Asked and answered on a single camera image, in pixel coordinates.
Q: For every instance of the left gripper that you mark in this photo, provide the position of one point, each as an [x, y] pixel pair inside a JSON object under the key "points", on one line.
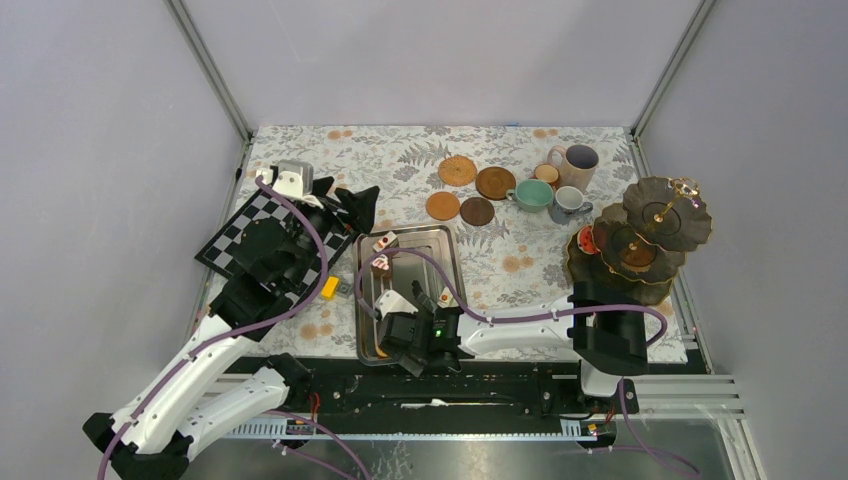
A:
{"points": [[360, 206]]}

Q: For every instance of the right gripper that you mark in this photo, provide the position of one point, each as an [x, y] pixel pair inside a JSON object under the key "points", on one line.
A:
{"points": [[407, 361]]}

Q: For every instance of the red frosted donut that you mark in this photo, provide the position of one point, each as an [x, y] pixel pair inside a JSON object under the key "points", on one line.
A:
{"points": [[585, 241]]}

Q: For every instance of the pink frosted donut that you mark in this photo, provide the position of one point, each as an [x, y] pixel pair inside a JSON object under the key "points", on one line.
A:
{"points": [[638, 256]]}

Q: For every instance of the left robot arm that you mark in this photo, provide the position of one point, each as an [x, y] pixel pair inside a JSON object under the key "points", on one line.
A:
{"points": [[161, 430]]}

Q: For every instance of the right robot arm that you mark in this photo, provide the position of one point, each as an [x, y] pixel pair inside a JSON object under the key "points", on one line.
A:
{"points": [[603, 327]]}

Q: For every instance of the green layered cake slice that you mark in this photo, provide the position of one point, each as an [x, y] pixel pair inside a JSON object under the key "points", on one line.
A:
{"points": [[446, 299]]}

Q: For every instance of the chocolate cake slice with cherry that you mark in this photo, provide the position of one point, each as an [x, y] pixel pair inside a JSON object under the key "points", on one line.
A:
{"points": [[388, 240]]}

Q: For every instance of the stainless steel tray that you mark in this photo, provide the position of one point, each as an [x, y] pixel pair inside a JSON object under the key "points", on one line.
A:
{"points": [[437, 241]]}

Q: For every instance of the chocolate cake slice pink topping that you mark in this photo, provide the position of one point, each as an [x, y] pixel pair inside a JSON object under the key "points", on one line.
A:
{"points": [[382, 266]]}

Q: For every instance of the small grey block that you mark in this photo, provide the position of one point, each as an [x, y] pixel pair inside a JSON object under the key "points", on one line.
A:
{"points": [[345, 289]]}

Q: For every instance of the yellow block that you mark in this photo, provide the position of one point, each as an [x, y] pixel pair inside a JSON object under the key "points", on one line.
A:
{"points": [[330, 288]]}

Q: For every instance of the light orange wooden coaster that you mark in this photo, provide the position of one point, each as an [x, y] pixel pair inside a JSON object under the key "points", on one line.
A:
{"points": [[442, 206]]}

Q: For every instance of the woven rattan coaster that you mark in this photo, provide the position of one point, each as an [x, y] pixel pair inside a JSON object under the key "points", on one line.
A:
{"points": [[457, 171]]}

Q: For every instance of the dark walnut coaster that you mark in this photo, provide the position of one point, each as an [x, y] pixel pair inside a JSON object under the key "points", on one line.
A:
{"points": [[477, 211]]}

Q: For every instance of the brown wooden saucer coaster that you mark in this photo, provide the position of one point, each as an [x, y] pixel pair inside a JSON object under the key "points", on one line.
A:
{"points": [[493, 183]]}

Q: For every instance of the mint green cup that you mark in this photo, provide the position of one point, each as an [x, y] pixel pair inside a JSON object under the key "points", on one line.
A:
{"points": [[531, 195]]}

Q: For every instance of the grey patterned mug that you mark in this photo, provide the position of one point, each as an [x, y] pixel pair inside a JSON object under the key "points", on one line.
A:
{"points": [[568, 204]]}

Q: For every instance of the small red cup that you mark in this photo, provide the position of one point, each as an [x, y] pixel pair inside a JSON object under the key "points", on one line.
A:
{"points": [[548, 174]]}

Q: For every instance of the three tier black cake stand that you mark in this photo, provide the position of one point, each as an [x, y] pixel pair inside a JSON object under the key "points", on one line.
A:
{"points": [[668, 213]]}

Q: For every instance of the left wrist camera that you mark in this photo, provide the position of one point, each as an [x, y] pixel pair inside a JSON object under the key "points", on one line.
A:
{"points": [[291, 179]]}

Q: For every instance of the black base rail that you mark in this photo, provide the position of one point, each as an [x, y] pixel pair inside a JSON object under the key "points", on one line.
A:
{"points": [[484, 397]]}

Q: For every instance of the aluminium frame post left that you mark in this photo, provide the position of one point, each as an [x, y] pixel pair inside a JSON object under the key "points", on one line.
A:
{"points": [[209, 68]]}

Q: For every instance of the aluminium frame post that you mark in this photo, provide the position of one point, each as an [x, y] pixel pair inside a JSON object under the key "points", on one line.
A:
{"points": [[690, 34], [209, 68]]}

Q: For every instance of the aluminium frame post right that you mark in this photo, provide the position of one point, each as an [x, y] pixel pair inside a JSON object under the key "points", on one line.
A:
{"points": [[690, 34]]}

